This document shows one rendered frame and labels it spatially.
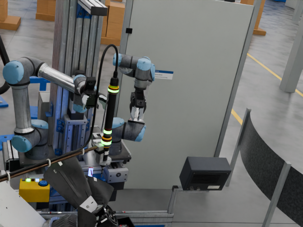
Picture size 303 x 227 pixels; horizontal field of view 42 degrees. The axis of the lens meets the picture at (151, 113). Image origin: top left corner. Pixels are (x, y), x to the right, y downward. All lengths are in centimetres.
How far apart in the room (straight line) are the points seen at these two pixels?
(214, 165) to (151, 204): 174
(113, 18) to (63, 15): 686
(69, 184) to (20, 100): 69
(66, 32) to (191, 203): 239
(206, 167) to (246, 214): 197
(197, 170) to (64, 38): 112
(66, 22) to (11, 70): 46
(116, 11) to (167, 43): 577
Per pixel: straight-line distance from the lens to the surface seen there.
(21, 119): 234
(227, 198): 442
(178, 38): 357
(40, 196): 228
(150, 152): 398
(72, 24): 247
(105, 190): 209
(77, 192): 183
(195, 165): 234
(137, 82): 220
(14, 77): 223
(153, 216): 251
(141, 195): 412
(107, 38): 931
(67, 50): 250
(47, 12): 1098
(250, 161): 382
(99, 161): 176
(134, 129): 259
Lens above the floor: 240
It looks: 24 degrees down
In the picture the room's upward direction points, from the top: 10 degrees clockwise
